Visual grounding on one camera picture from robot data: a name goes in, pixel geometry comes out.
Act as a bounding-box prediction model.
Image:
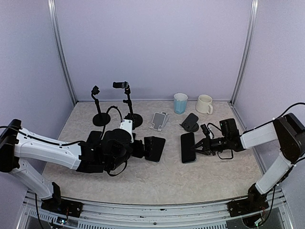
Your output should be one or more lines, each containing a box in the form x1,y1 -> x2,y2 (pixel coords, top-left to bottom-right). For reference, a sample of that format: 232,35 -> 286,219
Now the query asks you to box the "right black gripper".
191,135 -> 230,155

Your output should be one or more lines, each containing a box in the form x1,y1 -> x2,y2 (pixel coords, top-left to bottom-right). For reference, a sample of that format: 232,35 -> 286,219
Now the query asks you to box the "black phone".
181,132 -> 196,164

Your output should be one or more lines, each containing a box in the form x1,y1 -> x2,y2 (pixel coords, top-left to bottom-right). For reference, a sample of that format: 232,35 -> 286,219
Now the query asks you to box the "blue phone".
147,137 -> 166,162

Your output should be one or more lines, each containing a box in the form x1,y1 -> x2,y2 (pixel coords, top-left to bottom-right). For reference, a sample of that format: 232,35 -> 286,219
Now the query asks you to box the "tall black phone stand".
112,81 -> 143,130

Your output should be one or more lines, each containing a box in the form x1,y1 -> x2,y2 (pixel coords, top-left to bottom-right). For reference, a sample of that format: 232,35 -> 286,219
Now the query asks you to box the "grey folding phone stand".
149,112 -> 169,132

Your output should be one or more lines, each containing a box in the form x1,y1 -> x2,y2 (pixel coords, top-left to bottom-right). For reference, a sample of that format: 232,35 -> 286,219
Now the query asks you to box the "black round-base phone stand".
91,85 -> 111,126

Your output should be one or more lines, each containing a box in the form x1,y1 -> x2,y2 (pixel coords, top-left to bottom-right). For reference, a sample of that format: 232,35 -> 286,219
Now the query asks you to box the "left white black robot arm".
0,119 -> 153,212

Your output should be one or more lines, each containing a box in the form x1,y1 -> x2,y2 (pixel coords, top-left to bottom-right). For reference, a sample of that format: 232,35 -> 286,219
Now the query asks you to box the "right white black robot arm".
191,113 -> 305,195

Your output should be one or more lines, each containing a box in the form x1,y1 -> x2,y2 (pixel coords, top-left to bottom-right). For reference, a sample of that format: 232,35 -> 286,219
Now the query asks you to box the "cream ceramic mug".
195,94 -> 213,115

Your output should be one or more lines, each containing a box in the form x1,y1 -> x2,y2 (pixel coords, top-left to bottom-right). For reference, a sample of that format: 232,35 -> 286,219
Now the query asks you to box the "light blue cup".
174,93 -> 188,114

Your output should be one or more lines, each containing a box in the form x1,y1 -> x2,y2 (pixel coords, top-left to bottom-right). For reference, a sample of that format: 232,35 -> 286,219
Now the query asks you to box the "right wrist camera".
200,124 -> 214,139

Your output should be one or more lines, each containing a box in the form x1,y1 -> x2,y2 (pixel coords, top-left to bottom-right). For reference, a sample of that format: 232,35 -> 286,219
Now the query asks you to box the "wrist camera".
200,124 -> 214,139
119,116 -> 133,138

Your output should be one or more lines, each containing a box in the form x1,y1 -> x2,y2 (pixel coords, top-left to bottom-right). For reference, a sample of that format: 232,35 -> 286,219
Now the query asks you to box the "right black camera cable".
207,122 -> 222,132

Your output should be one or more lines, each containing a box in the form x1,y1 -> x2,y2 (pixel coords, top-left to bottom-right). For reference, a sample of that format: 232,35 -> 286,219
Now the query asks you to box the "black camera cable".
207,122 -> 222,132
101,106 -> 123,134

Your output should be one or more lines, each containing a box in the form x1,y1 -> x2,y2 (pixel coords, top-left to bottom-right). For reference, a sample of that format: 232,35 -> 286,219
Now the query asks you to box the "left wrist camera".
119,116 -> 133,138

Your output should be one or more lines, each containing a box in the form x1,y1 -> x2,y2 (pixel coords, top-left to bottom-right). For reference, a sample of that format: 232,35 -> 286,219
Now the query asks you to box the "left black camera cable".
101,106 -> 123,134

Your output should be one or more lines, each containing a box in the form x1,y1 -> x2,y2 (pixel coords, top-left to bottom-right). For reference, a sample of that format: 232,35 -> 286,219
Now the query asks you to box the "front aluminium rail base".
16,188 -> 294,229

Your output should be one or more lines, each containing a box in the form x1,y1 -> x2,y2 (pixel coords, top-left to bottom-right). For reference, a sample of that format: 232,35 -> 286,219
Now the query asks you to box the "right aluminium frame post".
230,0 -> 259,106

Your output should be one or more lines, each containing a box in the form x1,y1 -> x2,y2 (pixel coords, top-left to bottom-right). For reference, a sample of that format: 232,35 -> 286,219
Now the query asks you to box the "aluminium frame post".
48,0 -> 78,106
230,0 -> 259,106

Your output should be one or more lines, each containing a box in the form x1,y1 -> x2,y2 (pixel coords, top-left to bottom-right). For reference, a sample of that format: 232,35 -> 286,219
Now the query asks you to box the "left aluminium frame post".
48,0 -> 78,106

